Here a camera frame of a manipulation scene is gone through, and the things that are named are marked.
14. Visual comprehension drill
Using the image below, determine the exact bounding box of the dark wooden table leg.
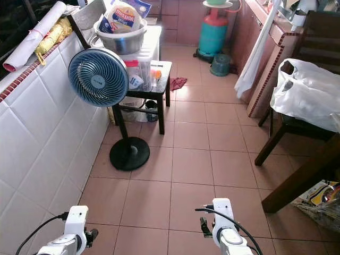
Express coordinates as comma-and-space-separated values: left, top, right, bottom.
261, 148, 340, 215

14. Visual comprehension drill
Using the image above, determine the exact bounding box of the patterned yellow black bag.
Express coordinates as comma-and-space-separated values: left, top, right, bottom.
291, 180, 340, 233

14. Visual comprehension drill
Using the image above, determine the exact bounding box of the dark wooden chair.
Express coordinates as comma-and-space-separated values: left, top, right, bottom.
254, 10, 340, 167

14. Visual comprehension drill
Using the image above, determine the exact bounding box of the small black side table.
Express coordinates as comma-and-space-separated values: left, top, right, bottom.
111, 60, 173, 135

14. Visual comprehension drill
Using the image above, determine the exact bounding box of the red cloth rag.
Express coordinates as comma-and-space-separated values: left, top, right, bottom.
170, 76, 188, 91

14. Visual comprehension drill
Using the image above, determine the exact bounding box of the brown tiled kitchen counter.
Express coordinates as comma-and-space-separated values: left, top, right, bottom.
228, 0, 306, 120

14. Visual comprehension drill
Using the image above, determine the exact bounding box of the blue standing fan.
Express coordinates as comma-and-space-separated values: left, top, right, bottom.
68, 48, 151, 172

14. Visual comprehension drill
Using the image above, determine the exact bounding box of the small green plastic pot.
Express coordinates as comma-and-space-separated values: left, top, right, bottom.
209, 53, 232, 77

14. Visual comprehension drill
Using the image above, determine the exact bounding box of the white plastic bag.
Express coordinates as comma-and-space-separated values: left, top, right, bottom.
269, 58, 340, 133

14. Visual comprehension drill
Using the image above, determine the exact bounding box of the clear container with red lid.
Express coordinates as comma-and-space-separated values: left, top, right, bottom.
124, 59, 153, 90

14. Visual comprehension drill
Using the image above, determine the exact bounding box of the white leaning plastic sheet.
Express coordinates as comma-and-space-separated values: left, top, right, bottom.
234, 0, 283, 99

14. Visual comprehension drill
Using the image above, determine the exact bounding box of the white plastic storage box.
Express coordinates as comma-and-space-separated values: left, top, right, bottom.
121, 25, 163, 62

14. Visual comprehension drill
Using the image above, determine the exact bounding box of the teal gas cylinder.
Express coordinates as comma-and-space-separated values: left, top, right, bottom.
195, 7, 230, 60

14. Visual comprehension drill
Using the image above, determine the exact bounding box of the large steel basin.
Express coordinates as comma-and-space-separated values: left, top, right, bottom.
92, 18, 148, 56

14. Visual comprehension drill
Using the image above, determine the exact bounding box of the yellow folded umbrella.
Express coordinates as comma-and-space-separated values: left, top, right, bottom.
34, 18, 74, 66

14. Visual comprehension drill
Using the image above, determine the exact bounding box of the rolled white paper sheet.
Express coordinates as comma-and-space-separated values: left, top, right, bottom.
3, 1, 67, 73

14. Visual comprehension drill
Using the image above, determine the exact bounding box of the blue orange wraps packet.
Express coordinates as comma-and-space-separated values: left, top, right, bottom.
98, 0, 152, 34

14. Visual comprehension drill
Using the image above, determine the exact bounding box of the light green plate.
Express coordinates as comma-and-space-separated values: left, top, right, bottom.
202, 0, 234, 9

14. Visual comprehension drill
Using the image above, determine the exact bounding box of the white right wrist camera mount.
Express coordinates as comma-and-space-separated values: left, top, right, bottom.
212, 198, 238, 231

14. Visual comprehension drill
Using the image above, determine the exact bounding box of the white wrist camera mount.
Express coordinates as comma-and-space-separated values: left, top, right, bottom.
212, 198, 238, 231
64, 206, 89, 237

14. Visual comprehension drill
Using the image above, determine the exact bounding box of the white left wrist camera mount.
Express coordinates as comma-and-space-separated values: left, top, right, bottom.
64, 206, 89, 237

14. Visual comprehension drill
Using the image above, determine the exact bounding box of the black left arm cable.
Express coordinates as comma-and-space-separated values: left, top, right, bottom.
15, 212, 70, 255

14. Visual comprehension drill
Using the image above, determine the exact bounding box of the grey board with black frame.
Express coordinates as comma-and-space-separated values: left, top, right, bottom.
66, 0, 108, 50

